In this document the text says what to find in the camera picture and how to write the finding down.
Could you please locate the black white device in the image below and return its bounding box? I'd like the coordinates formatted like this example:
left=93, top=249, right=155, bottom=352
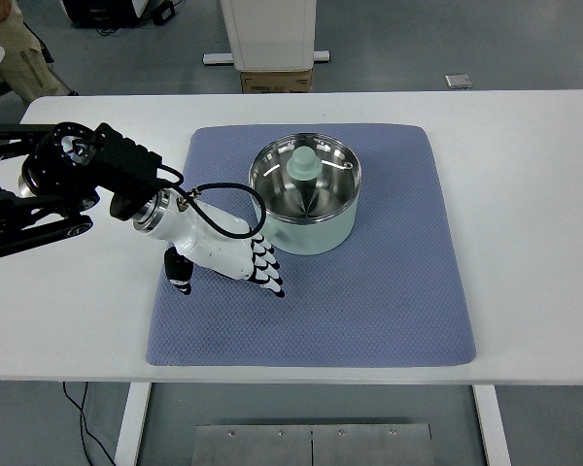
left=61, top=0, right=150, bottom=28

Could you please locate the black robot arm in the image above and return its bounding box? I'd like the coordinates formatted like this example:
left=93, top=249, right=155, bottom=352
left=0, top=122, right=285, bottom=297

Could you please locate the brown cardboard box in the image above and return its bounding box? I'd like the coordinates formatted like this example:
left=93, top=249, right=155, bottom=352
left=240, top=69, right=313, bottom=94

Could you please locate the small black box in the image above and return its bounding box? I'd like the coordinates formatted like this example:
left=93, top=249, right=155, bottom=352
left=151, top=0, right=176, bottom=26

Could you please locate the mint green pot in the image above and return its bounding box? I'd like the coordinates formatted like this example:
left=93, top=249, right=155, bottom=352
left=249, top=133, right=361, bottom=255

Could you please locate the person in beige trousers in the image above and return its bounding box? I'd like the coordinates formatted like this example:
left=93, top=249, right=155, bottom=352
left=0, top=0, right=67, bottom=105

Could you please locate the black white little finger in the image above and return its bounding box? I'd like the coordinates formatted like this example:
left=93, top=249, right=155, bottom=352
left=251, top=234, right=270, bottom=249

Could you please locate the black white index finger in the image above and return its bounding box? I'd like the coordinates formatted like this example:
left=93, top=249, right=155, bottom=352
left=252, top=267, right=285, bottom=298

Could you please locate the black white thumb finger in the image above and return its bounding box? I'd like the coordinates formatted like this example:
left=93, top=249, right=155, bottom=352
left=164, top=247, right=193, bottom=295

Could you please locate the white table pedestal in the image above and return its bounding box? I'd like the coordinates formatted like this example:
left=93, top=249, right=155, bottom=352
left=202, top=0, right=330, bottom=72

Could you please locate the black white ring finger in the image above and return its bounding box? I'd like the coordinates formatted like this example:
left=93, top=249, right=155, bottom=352
left=252, top=247, right=276, bottom=265

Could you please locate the white table leg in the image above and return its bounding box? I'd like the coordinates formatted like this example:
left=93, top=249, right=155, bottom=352
left=472, top=384, right=511, bottom=466
left=114, top=383, right=153, bottom=466

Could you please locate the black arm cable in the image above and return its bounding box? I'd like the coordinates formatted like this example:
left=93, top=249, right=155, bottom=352
left=155, top=164, right=267, bottom=240

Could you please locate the black floor cable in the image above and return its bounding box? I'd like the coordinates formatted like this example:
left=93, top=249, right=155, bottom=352
left=61, top=381, right=117, bottom=466

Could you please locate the grey floor cover plate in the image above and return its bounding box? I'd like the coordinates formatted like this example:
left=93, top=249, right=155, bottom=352
left=444, top=74, right=473, bottom=89

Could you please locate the blue textured mat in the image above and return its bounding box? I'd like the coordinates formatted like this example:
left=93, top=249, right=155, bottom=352
left=147, top=123, right=476, bottom=367

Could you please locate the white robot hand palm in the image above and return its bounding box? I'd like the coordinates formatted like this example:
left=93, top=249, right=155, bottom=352
left=132, top=189, right=255, bottom=280

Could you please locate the white table leg left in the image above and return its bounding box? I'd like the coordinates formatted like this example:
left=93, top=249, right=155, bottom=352
left=114, top=383, right=153, bottom=466

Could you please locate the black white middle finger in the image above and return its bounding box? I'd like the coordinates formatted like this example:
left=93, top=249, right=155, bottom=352
left=253, top=251, right=280, bottom=280

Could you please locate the metal floor plate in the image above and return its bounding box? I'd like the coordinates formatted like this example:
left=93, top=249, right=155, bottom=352
left=191, top=423, right=435, bottom=465

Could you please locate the white table leg right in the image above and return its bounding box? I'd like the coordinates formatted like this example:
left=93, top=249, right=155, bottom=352
left=472, top=384, right=511, bottom=466

